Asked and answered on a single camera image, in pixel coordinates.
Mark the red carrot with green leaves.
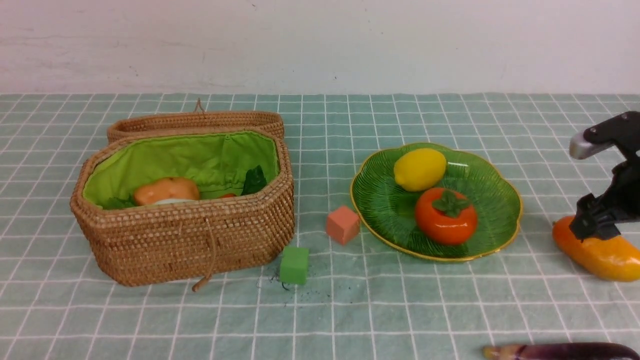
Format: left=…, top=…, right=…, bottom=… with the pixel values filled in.
left=240, top=165, right=268, bottom=196

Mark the yellow lemon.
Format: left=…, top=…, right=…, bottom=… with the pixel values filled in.
left=393, top=148, right=447, bottom=192

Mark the green glass leaf plate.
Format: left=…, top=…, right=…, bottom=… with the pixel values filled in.
left=350, top=142, right=524, bottom=263

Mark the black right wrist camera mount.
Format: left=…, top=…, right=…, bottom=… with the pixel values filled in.
left=569, top=111, right=640, bottom=160

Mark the woven wicker basket green lining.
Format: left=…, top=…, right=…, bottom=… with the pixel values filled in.
left=70, top=126, right=295, bottom=292

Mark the orange persimmon with green calyx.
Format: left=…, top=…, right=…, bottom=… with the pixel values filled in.
left=414, top=187, right=479, bottom=246

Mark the brown potato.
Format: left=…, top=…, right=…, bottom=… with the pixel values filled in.
left=133, top=177, right=201, bottom=203

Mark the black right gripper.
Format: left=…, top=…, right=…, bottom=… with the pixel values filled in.
left=569, top=160, right=640, bottom=241

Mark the white radish with green leaves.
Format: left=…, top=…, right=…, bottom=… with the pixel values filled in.
left=100, top=196, right=194, bottom=210

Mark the orange yellow mango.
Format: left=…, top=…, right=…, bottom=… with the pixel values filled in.
left=551, top=216, right=640, bottom=282

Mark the orange foam cube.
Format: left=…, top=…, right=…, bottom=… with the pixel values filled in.
left=326, top=205, right=361, bottom=246

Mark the woven wicker basket lid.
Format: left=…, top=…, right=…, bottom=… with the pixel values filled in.
left=106, top=100, right=285, bottom=144

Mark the purple eggplant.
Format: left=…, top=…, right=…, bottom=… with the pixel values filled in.
left=482, top=342, right=640, bottom=360

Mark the green foam cube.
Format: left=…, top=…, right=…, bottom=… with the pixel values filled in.
left=279, top=246, right=310, bottom=285

